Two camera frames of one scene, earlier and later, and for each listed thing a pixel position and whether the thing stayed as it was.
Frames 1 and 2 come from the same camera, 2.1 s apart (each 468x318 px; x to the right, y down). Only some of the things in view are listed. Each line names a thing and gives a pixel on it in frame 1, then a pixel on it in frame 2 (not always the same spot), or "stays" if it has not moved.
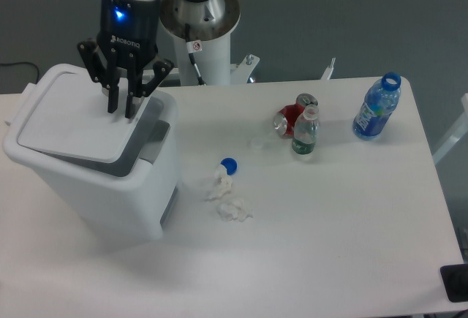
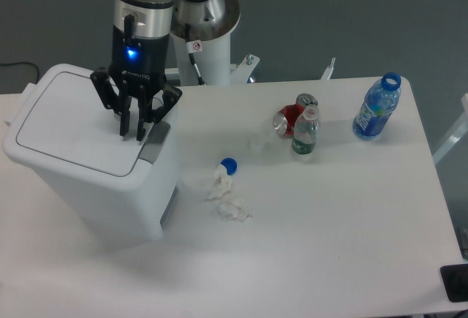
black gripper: [127, 35] → [140, 63]
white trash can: [120, 172] stays
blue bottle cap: [230, 164] stays
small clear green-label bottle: [306, 130] stays
